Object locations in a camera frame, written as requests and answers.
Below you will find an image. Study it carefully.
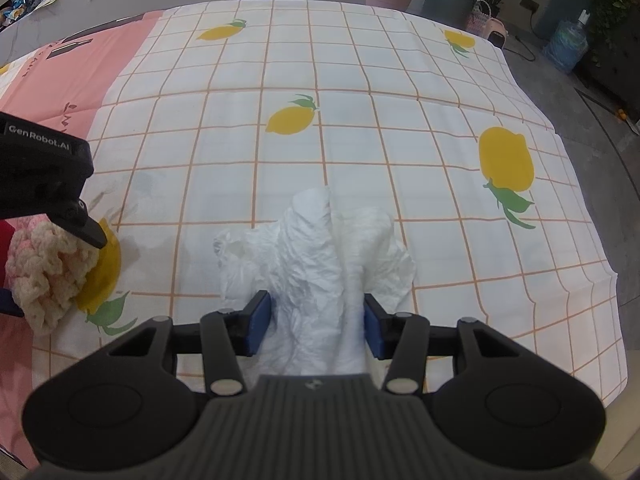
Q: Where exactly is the leafy trailing plant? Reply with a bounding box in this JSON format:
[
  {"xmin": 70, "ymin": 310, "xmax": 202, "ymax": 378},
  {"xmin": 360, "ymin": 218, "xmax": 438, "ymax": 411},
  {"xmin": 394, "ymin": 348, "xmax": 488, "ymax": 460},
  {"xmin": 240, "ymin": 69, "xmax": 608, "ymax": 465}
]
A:
[{"xmin": 589, "ymin": 0, "xmax": 640, "ymax": 53}]

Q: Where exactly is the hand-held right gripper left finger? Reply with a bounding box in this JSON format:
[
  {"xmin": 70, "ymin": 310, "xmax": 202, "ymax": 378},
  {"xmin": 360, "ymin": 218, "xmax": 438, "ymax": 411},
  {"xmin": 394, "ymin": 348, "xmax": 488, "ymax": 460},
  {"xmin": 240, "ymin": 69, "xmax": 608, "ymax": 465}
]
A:
[{"xmin": 102, "ymin": 290, "xmax": 273, "ymax": 397}]

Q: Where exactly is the blue water jug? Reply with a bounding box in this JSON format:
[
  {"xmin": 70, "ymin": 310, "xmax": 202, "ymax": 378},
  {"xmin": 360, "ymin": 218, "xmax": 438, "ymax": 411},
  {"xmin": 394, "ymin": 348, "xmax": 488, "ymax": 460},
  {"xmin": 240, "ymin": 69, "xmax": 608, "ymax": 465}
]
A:
[{"xmin": 544, "ymin": 9, "xmax": 592, "ymax": 75}]

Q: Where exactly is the red box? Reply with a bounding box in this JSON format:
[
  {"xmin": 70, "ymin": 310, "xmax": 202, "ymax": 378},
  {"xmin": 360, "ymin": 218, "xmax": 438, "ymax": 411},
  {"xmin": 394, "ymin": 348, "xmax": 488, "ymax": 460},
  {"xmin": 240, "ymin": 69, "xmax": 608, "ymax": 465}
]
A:
[{"xmin": 0, "ymin": 220, "xmax": 17, "ymax": 291}]

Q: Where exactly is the snack bags pile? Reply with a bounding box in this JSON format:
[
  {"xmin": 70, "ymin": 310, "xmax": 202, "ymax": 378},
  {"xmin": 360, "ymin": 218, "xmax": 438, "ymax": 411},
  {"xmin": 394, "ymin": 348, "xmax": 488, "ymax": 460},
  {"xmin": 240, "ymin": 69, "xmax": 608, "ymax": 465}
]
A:
[{"xmin": 0, "ymin": 0, "xmax": 33, "ymax": 27}]

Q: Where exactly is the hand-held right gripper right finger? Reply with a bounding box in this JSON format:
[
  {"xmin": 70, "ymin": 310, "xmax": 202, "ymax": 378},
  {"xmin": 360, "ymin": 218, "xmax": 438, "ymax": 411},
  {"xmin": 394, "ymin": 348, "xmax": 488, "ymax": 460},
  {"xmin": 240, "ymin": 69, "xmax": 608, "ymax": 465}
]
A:
[{"xmin": 364, "ymin": 292, "xmax": 523, "ymax": 396}]

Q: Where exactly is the pink basket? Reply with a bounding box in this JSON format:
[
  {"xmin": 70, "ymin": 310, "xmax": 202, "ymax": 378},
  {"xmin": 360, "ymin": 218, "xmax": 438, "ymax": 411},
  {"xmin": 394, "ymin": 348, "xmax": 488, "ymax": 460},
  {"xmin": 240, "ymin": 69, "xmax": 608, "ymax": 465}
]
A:
[{"xmin": 466, "ymin": 0, "xmax": 510, "ymax": 46}]

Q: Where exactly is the cream knitted cloth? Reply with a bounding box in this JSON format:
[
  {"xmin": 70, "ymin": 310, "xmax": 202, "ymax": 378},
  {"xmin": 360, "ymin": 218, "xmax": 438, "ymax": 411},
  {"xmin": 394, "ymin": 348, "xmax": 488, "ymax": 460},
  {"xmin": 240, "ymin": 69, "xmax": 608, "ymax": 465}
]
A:
[{"xmin": 5, "ymin": 220, "xmax": 102, "ymax": 335}]

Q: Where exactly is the white plastic bag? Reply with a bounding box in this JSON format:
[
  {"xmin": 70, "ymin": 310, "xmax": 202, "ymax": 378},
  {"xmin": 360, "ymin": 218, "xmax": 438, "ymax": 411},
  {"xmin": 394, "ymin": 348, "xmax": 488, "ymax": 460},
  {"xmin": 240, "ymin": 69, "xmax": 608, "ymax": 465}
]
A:
[{"xmin": 212, "ymin": 185, "xmax": 419, "ymax": 377}]

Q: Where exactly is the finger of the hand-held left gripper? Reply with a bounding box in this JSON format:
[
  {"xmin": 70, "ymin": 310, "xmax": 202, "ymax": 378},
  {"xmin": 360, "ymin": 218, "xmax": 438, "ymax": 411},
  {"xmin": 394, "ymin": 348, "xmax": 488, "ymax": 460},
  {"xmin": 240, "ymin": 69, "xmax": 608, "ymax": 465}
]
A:
[
  {"xmin": 0, "ymin": 286, "xmax": 27, "ymax": 319},
  {"xmin": 49, "ymin": 198, "xmax": 108, "ymax": 251}
]

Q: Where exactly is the dark grey cabinet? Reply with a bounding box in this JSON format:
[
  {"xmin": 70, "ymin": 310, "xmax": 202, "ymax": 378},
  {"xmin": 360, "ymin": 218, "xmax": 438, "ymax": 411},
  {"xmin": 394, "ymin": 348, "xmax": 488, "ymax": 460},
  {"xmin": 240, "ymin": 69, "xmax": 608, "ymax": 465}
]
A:
[{"xmin": 575, "ymin": 25, "xmax": 640, "ymax": 108}]

